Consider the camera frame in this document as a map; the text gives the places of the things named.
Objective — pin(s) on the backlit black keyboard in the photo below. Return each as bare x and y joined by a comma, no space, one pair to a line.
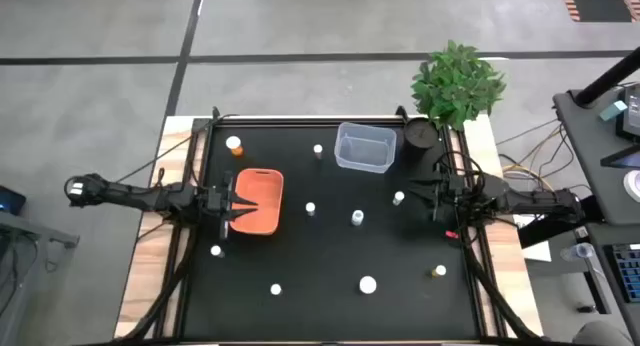
625,273

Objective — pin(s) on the clear water bottle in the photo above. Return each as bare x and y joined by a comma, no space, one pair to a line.
575,252

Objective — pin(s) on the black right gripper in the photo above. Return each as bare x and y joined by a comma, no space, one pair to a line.
452,196

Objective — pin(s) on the white tape roll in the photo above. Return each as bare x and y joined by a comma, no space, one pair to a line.
634,186

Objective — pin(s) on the dark grey desk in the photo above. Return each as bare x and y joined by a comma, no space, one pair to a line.
590,151

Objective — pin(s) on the small amber pill bottle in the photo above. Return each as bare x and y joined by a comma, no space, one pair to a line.
440,270

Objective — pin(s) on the small red clamp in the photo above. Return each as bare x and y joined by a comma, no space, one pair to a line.
451,234

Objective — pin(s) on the dark laptop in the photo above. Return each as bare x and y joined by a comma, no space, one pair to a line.
627,159

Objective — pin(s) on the black aluminium table frame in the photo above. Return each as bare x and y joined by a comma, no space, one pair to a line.
300,122

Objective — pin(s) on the small bottle with red pills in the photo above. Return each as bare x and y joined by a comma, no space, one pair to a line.
318,148

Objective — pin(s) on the white round cap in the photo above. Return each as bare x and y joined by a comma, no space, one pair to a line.
367,284

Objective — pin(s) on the clear plastic bin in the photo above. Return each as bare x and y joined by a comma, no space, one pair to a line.
365,151

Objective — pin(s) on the blue-lit black device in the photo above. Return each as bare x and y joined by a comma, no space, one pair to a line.
11,201

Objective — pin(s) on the orange plastic bin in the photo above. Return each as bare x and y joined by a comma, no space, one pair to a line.
265,196

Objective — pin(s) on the grey side table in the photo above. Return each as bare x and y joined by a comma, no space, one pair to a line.
30,231

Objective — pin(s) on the white paper sheet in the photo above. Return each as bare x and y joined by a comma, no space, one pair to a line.
537,251

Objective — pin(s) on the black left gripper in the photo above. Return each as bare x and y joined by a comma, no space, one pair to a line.
215,203

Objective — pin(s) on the black pole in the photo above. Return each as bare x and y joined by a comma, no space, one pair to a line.
607,78

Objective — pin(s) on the teal box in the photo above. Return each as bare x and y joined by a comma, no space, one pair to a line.
613,110

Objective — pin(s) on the small white-capped pill bottle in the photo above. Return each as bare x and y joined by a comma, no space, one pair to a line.
310,207
399,195
216,250

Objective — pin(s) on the black desk base bar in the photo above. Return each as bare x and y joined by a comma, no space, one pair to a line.
550,231

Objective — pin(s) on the black screen device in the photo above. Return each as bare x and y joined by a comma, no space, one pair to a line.
632,111

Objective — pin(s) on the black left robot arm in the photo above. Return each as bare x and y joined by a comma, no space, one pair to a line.
130,193

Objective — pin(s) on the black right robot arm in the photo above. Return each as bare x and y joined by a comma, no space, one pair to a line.
530,201

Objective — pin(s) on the black table mat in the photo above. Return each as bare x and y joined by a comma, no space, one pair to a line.
320,256

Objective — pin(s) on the green plant in black pot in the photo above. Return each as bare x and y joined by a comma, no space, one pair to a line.
457,86

